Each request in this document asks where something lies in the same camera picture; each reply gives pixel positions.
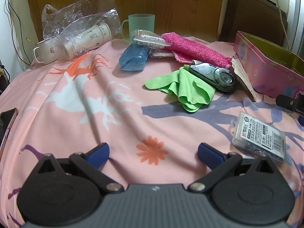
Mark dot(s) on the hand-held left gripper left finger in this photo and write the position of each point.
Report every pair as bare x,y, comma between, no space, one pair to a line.
98,154

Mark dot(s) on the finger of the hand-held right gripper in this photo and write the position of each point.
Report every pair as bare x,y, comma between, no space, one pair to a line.
290,103

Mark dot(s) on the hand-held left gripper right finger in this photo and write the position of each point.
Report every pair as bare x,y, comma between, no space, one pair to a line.
209,155

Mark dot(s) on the pink tin box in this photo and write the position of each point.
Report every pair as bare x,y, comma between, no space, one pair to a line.
261,76

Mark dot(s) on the pink scrubbing cloth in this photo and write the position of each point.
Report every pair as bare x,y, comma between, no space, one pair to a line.
194,48

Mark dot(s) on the pink printed blanket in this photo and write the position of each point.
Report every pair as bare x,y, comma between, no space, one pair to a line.
95,123

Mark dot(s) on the clear plastic card case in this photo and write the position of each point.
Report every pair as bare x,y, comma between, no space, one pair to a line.
261,137

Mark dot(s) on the green cloth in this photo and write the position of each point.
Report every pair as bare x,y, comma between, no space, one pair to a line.
187,85

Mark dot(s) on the correction tape dispenser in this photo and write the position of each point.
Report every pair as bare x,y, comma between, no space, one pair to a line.
213,74

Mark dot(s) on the frosted glass sliding door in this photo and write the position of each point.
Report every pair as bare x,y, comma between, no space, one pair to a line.
295,16

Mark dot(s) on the smartphone with clear case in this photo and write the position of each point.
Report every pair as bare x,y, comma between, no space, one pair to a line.
6,125

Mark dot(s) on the blue plastic-wrapped item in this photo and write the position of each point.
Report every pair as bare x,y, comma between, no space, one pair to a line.
133,57

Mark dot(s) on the white mug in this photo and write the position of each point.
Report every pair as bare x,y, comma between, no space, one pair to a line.
47,52

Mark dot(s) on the white paper cup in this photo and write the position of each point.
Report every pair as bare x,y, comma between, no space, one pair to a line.
95,38

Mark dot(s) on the silver foil packet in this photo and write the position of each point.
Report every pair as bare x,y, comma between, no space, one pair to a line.
147,39

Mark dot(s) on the clear plastic bag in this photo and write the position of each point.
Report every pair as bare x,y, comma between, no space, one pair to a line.
71,21

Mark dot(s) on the green translucent cup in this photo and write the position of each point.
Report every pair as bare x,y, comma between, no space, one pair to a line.
142,23

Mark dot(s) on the wooden headboard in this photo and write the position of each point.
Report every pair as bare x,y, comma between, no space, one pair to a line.
178,4

